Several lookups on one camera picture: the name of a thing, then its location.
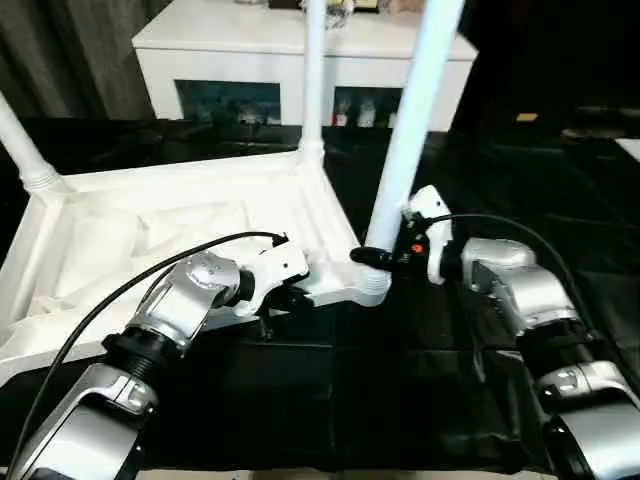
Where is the flat white board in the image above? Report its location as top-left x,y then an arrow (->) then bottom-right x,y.
614,137 -> 640,164

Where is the black mat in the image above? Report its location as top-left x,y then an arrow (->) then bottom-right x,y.
0,117 -> 640,476

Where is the dark object on cabinet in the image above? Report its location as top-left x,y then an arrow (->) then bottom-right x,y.
324,4 -> 354,32

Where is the white cabinet with glass doors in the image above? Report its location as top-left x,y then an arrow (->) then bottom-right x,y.
132,0 -> 476,132

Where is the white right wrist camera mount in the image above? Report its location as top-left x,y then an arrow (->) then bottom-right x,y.
402,184 -> 454,287

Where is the white plastic table leg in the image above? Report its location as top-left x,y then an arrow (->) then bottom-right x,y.
0,92 -> 64,194
298,0 -> 329,166
357,0 -> 466,306

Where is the black horizontal bar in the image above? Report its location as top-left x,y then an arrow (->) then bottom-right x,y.
574,105 -> 640,117

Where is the white plastic table top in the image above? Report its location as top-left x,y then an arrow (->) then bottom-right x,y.
0,152 -> 391,386

